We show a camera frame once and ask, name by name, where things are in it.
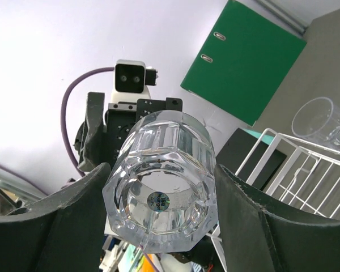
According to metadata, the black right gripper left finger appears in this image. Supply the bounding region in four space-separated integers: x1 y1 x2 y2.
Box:
0 163 111 271

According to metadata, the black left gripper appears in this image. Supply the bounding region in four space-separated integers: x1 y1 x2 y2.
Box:
75 92 183 172

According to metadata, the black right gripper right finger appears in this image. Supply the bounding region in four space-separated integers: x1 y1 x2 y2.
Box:
215 164 340 271

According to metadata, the clear glass front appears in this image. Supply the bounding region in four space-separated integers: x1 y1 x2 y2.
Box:
103 110 218 253

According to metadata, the clear glass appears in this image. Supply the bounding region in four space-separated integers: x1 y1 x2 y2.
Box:
103 110 218 253
291 97 340 151

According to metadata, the black book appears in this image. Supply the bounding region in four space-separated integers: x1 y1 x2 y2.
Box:
216 128 287 190

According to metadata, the teal book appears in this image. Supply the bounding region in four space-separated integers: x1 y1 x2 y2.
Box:
243 129 274 145

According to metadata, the green lever arch binder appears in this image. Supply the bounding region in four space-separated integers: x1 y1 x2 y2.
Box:
181 1 307 126

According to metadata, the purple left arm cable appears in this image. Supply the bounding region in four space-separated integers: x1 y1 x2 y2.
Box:
0 66 116 196

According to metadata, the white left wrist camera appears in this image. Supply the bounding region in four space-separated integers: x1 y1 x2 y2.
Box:
110 59 158 104

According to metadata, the white wire dish rack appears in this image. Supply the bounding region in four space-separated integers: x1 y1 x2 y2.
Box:
211 127 340 272

